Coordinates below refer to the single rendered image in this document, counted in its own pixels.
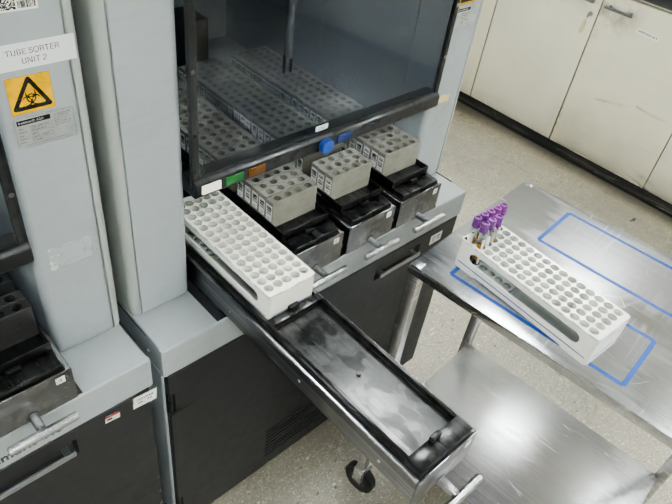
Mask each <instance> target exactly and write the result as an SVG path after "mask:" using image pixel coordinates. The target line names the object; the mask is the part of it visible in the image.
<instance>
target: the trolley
mask: <svg viewBox="0 0 672 504"><path fill-rule="evenodd" d="M501 203H507V204H508V208H507V212H506V215H505V216H504V219H503V223H502V225H503V226H504V227H505V228H507V229H508V230H510V231H511V232H512V233H514V234H515V235H517V236H518V237H520V238H521V239H522V240H524V241H525V242H527V243H528V244H530V245H531V246H532V247H534V248H535V249H537V250H538V251H540V252H541V253H542V254H544V255H545V256H547V257H548V258H549V259H551V260H552V261H554V262H555V263H557V264H558V265H559V266H561V267H562V268H564V269H565V270H567V271H568V272H569V273H571V274H572V275H574V276H575V277H577V278H578V279H579V280H581V281H582V282H584V283H585V284H586V285H588V286H589V287H591V288H592V289H594V290H595V291H596V292H598V293H599V294H601V295H602V296H604V297H605V298H606V299H608V300H609V301H611V302H612V303H614V304H615V305H616V306H618V307H619V308H621V309H622V310H624V311H625V312H626V313H628V314H629V315H630V319H629V321H628V322H627V324H626V325H625V327H624V329H623V330H622V332H621V333H620V335H619V337H618V338H617V340H616V341H615V343H614V344H613V345H611V346H610V347H609V348H608V349H606V350H605V351H604V352H603V353H601V354H600V355H599V356H598V357H596V358H595V359H594V360H593V361H591V362H590V363H589V364H588V365H582V364H581V363H579V362H578V361H577V360H576V359H574V358H573V357H572V356H570V355H569V354H568V353H567V352H565V351H564V350H563V349H562V348H560V346H559V344H558V343H557V342H555V341H554V340H553V339H551V338H550V337H549V336H548V335H546V334H545V333H544V332H542V331H541V330H540V329H539V328H537V327H536V326H535V325H534V324H532V323H531V322H530V321H528V320H527V319H526V318H525V317H523V316H522V315H521V314H520V313H518V312H517V311H516V310H514V309H513V308H512V307H511V306H509V305H508V304H507V303H506V302H504V301H503V300H502V299H500V298H499V297H498V296H497V295H495V294H494V293H493V292H492V291H490V290H489V289H488V288H486V287H485V286H484V285H483V284H481V283H480V282H479V281H478V280H476V279H475V278H471V277H470V276H469V275H468V274H466V273H465V272H464V271H462V270H461V269H460V268H459V267H457V266H456V265H455V264H454V262H455V259H456V256H457V253H458V250H459V247H460V244H461V241H462V238H463V237H464V236H466V235H468V234H470V232H471V229H472V222H473V219H474V218H472V219H471V220H470V221H468V222H467V223H465V224H464V225H463V226H461V227H460V228H458V229H457V230H456V231H454V232H453V233H451V234H450V235H449V236H447V237H446V238H444V239H443V240H442V241H440V242H439V243H437V244H436V245H435V246H433V247H432V248H430V249H429V250H428V251H426V252H425V253H423V254H422V255H421V256H419V257H418V258H416V259H415V260H414V261H412V262H411V263H410V264H409V266H408V269H407V271H408V272H409V273H408V276H407V280H406V284H405V287H404V291H403V295H402V299H401V302H400V306H399V310H398V313H397V317H396V321H395V325H394V328H393V332H392V336H391V339H390V343H389V347H388V351H387V353H388V354H389V355H391V356H392V357H393V358H394V359H395V360H396V361H397V362H400V359H401V355H402V352H403V348H404V345H405V342H406V338H407V335H408V331H409V328H410V325H411V321H412V318H413V314H414V311H415V308H416V304H417V301H418V297H419V294H420V291H421V287H422V284H423V282H424V283H426V284H427V285H429V286H430V287H432V288H433V289H435V290H436V291H438V292H439V293H441V294H442V295H443V296H445V297H446V298H448V299H449V300H451V301H452V302H454V303H455V304H457V305H458V306H460V307H461V308H463V309H464V310H466V311H467V312H469V313H470V314H472V315H471V318H470V321H469V323H468V326H467V328H466V331H465V334H464V336H463V339H462V341H461V344H460V347H459V349H458V352H457V354H456V355H455V356H453V357H452V358H451V359H450V360H449V361H448V362H447V363H446V364H445V365H444V366H443V367H442V368H441V369H440V370H438V371H437V372H436V373H435V374H434V375H433V376H432V377H431V378H430V379H429V380H428V381H427V382H426V383H424V385H425V386H426V387H427V388H428V389H429V390H431V391H432V392H433V393H434V394H435V395H436V396H437V397H439V398H440V399H441V400H442V401H443V402H444V403H445V404H447V405H448V406H449V407H450V408H451V409H452V410H454V411H455V412H456V413H457V414H458V415H459V416H460V417H462V418H463V419H464V420H465V421H466V422H467V423H468V424H470V425H471V426H472V427H473V428H474V429H475V430H476V431H477V430H478V432H477V434H476V437H475V439H474V441H473V443H472V445H471V447H470V449H469V451H468V453H467V455H466V457H465V458H464V459H463V460H462V461H461V462H459V463H458V464H457V465H456V466H455V467H454V468H453V469H452V470H451V471H450V472H449V473H448V474H446V475H445V477H446V478H447V479H448V480H449V481H450V482H451V483H452V484H453V485H454V486H455V487H456V488H457V489H458V490H460V489H461V488H462V487H463V486H464V485H465V484H466V483H467V482H468V481H469V480H470V479H471V478H472V477H473V476H474V475H475V474H477V473H478V474H480V475H481V476H482V477H483V482H482V483H481V484H480V485H479V486H478V487H477V488H476V489H475V490H474V491H473V492H472V493H471V494H470V495H469V496H468V497H467V498H466V499H464V500H463V501H462V502H461V503H460V504H645V503H646V502H647V501H648V500H649V499H650V498H651V497H652V496H653V495H654V493H655V492H656V491H657V490H658V489H659V488H660V487H661V486H662V485H663V484H664V482H665V481H666V480H667V479H668V478H669V477H670V476H671V475H672V454H671V455H670V457H669V458H668V459H667V460H666V461H665V462H664V463H663V465H662V466H661V467H660V468H659V469H658V470H657V472H656V473H653V472H652V471H650V470H649V469H648V468H646V467H645V466H643V465H642V464H640V463H639V462H638V461H636V460H635V459H633V458H632V457H630V456H629V455H628V454H626V453H625V452H623V451H622V450H620V449H619V448H618V447H616V446H615V445H613V444H612V443H610V442H609V441H608V440H606V439H605V438H603V437H602V436H600V435H599V434H598V433H596V432H595V431H593V430H592V429H590V428H589V427H588V426H586V425H585V424H583V423H582V422H580V421H579V420H578V419H576V418H575V417H573V416H572V415H570V414H569V413H568V412H566V411H565V410H563V409H562V408H560V407H559V406H558V405H556V404H555V403H553V402H552V401H550V400H549V399H548V398H546V397H545V396H543V395H542V394H540V393H539V392H538V391H536V390H535V389H533V388H532V387H530V386H529V385H528V384H526V383H525V382H523V381H522V380H520V379H519V378H518V377H516V376H515V375H513V374H512V373H510V372H509V371H508V370H506V369H505V368H503V367H502V366H500V365H499V364H498V363H496V362H495V361H493V360H492V359H490V358H489V357H488V356H486V355H485V354H483V353H482V352H480V351H479V350H478V349H476V348H475V347H473V346H472V343H473V340H474V338H475V335H476V333H477V330H478V328H479V325H480V323H481V321H482V322H484V323H485V324H487V325H488V326H490V327H491V328H493V329H494V330H495V331H497V332H498V333H500V334H501V335H503V336H504V337H506V338H507V339H509V340H510V341H512V342H513V343H515V344H516V345H518V346H519V347H521V348H522V349H524V350H525V351H527V352H528V353H530V354H531V355H533V356H534V357H536V358H537V359H539V360H540V361H542V362H543V363H545V364H546V365H547V366H549V367H550V368H552V369H553V370H555V371H556V372H558V373H559V374H561V375H562V376H564V377H565V378H567V379H568V380H570V381H571V382H573V383H574V384H576V385H577V386H579V387H580V388H582V389H583V390H585V391H586V392H588V393H589V394H591V395H592V396H594V397H595V398H597V399H598V400H600V401H601V402H602V403H604V404H605V405H607V406H608V407H610V408H611V409H613V410H614V411H616V412H617V413H619V414H620V415H622V416H623V417H625V418H626V419H628V420H629V421H631V422H632V423H634V424H635V425H637V426H638V427H640V428H641V429H643V430H644V431H646V432H647V433H649V434H650V435H652V436H653V437H654V438H656V439H657V440H659V441H660V442H662V443H663V444H665V445H666V446H668V447H669V448H671V449H672V257H671V256H669V255H667V254H665V253H663V252H662V251H660V250H658V249H656V248H654V247H652V246H650V245H648V244H646V243H645V242H643V241H641V240H639V239H637V238H635V237H633V236H631V235H629V234H628V233H626V232H624V231H622V230H620V229H618V228H616V227H614V226H612V225H611V224H609V223H607V222H605V221H603V220H601V219H599V218H597V217H595V216H594V215H592V214H590V213H588V212H586V211H584V210H582V209H580V208H578V207H577V206H575V205H573V204H571V203H569V202H567V201H565V200H563V199H561V198H560V197H558V196H556V195H554V194H552V193H550V192H548V191H546V190H544V189H543V188H541V187H539V186H537V185H535V184H533V183H531V182H529V181H528V180H525V181H524V182H523V183H521V184H520V185H518V186H517V187H516V188H514V189H513V190H511V191H510V192H509V193H507V194H506V195H504V196H503V197H502V198H500V199H499V200H497V201H496V202H495V203H493V204H492V205H490V206H489V207H488V208H486V209H485V210H483V211H482V212H487V210H488V209H493V208H494V206H500V204H501ZM482 212H481V213H482ZM481 213H479V214H478V215H479V216H480V214H481ZM371 467H372V463H371V462H370V461H369V460H368V459H367V458H366V457H365V456H364V455H363V454H362V453H361V452H360V455H359V458H358V461H356V460H353V461H351V462H350V463H349V464H348V465H347V466H346V475H347V477H348V479H349V481H350V482H351V484H352V485H353V486H354V487H355V488H356V489H358V490H359V491H361V492H363V493H369V492H370V491H371V490H372V489H373V488H374V487H375V478H374V476H373V474H372V472H371V471H370V470H371Z"/></svg>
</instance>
